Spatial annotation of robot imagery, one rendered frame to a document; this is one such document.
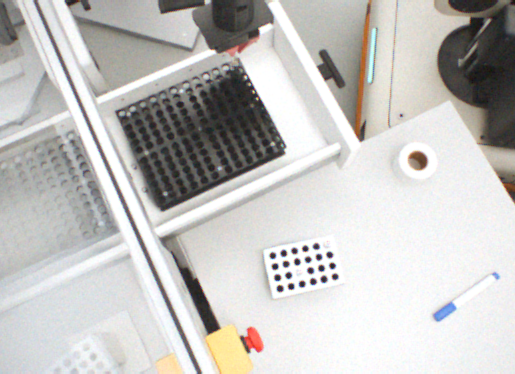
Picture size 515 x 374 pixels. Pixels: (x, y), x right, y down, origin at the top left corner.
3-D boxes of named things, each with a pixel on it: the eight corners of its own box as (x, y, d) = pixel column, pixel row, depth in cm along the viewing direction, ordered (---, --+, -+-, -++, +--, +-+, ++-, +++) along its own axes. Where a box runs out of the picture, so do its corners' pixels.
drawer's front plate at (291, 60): (273, 33, 99) (276, -2, 88) (348, 167, 93) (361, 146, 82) (265, 37, 99) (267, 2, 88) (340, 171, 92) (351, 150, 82)
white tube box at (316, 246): (330, 238, 95) (333, 234, 92) (341, 284, 93) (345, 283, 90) (262, 252, 94) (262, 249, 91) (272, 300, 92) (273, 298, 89)
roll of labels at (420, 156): (399, 143, 100) (405, 136, 96) (434, 157, 100) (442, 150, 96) (387, 177, 98) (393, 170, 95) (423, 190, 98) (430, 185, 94)
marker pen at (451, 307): (492, 271, 94) (496, 270, 93) (498, 279, 94) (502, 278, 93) (431, 314, 92) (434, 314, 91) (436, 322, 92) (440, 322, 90)
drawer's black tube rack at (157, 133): (239, 74, 95) (238, 56, 89) (284, 159, 91) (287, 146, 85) (123, 125, 92) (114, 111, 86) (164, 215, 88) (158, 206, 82)
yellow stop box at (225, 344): (237, 321, 84) (236, 320, 77) (257, 364, 82) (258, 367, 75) (207, 336, 83) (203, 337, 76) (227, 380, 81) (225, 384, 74)
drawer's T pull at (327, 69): (323, 51, 89) (325, 46, 88) (345, 87, 88) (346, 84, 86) (304, 59, 89) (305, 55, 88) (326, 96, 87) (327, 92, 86)
